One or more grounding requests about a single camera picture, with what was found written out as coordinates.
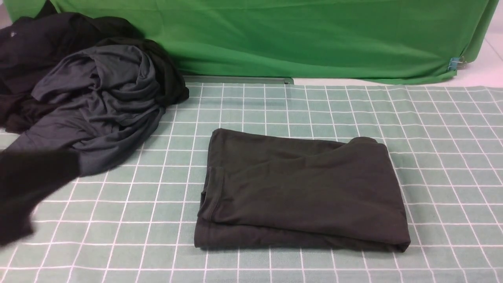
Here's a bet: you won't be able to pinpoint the slate blue crumpled garment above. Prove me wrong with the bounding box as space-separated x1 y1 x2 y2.
4 45 165 177

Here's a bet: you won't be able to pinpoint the black crumpled garment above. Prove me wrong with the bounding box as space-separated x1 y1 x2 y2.
0 0 190 134

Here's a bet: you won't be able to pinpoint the blue binder clip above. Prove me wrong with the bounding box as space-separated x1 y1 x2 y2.
448 56 466 72

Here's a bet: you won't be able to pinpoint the dark gray long-sleeve top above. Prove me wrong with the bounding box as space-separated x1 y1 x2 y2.
194 129 411 252

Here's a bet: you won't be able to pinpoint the green grid table mat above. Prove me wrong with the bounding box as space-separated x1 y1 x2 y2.
1 83 502 283

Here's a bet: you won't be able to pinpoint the green backdrop cloth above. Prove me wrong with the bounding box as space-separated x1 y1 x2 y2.
52 0 498 85

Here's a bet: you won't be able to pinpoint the gray metal table rail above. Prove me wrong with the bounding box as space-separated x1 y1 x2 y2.
184 75 294 85

